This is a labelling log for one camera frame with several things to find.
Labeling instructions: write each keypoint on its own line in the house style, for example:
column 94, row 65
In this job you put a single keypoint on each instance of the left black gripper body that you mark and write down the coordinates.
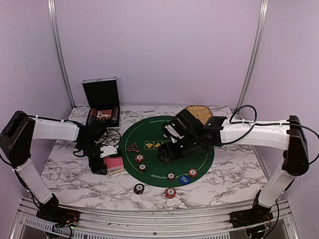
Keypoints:
column 92, row 163

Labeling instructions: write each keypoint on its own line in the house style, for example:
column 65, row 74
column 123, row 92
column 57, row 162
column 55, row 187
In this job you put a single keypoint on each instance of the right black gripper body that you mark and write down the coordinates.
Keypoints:
column 174, row 154

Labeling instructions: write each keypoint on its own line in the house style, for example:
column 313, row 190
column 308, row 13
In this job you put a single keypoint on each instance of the pink playing card deck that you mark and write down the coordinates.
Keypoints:
column 114, row 165

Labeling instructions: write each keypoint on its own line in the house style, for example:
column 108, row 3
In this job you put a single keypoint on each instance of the triangular dealer button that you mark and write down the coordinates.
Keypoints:
column 133, row 148

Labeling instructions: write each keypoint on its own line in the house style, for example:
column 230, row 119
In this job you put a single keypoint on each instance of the red poker chip stack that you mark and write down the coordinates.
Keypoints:
column 170, row 193

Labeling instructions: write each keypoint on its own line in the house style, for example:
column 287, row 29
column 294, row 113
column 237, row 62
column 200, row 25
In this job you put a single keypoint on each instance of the dark poker chip stack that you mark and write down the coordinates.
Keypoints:
column 138, row 189

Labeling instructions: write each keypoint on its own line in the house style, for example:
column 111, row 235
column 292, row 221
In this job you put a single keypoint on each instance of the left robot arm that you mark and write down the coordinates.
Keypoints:
column 16, row 140

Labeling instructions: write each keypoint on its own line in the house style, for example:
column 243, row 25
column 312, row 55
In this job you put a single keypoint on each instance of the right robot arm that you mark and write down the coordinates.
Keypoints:
column 188, row 134

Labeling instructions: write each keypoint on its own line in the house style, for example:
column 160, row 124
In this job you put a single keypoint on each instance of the green round poker mat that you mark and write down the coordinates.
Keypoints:
column 147, row 133

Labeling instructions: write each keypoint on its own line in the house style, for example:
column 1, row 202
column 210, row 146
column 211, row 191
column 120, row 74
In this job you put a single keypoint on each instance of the blue small blind button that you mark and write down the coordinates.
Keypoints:
column 184, row 179

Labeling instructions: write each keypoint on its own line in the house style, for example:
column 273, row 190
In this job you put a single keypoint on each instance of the right chip row in case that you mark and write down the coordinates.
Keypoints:
column 115, row 115

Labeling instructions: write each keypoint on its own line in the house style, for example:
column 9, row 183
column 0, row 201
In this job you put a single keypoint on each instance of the chip row in case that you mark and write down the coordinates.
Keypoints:
column 115, row 115
column 92, row 116

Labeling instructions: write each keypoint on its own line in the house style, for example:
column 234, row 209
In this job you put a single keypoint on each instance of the red card deck in case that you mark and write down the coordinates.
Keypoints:
column 104, row 114

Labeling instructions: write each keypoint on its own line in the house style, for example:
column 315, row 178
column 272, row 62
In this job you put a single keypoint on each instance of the woven bamboo tray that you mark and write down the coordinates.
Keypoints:
column 203, row 113

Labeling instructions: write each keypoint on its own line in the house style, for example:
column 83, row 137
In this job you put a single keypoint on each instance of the left chip row in case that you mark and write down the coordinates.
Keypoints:
column 92, row 116

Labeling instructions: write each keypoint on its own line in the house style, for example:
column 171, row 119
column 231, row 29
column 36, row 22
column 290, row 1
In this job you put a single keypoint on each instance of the aluminium poker chip case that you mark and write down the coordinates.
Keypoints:
column 102, row 94

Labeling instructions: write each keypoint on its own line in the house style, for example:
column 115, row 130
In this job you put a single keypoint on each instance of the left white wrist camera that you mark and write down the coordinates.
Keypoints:
column 106, row 151

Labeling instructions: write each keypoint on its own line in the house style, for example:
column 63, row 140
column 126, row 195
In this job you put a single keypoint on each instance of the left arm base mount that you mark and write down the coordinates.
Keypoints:
column 62, row 217

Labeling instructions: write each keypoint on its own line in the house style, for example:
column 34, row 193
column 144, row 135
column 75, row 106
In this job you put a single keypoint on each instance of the front aluminium rail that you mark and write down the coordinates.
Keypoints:
column 201, row 223

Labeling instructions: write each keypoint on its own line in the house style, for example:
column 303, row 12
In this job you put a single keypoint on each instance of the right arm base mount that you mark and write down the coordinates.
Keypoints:
column 249, row 217

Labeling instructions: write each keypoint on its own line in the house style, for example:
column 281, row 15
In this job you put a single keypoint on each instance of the left aluminium frame post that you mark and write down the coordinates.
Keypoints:
column 59, row 51

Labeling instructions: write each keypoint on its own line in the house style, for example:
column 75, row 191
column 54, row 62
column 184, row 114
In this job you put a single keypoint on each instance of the aluminium frame post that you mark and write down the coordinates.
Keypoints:
column 59, row 51
column 255, row 52

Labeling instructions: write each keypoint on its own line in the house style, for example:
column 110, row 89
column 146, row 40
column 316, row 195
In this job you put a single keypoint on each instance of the right aluminium frame post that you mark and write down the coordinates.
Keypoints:
column 255, row 52

